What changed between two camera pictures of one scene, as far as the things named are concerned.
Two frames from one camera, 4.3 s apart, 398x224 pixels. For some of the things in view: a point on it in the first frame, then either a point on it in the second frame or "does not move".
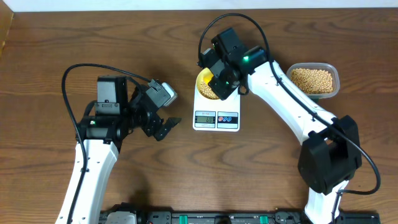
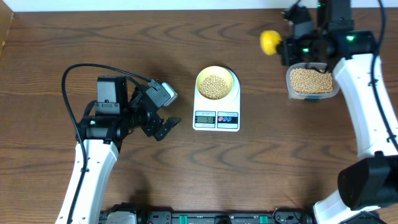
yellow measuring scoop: [207, 76] → [268, 40]
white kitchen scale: [214, 114] does not move
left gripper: [151, 127] does not move
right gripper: [222, 93] → [288, 53]
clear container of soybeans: [316, 80] does not move
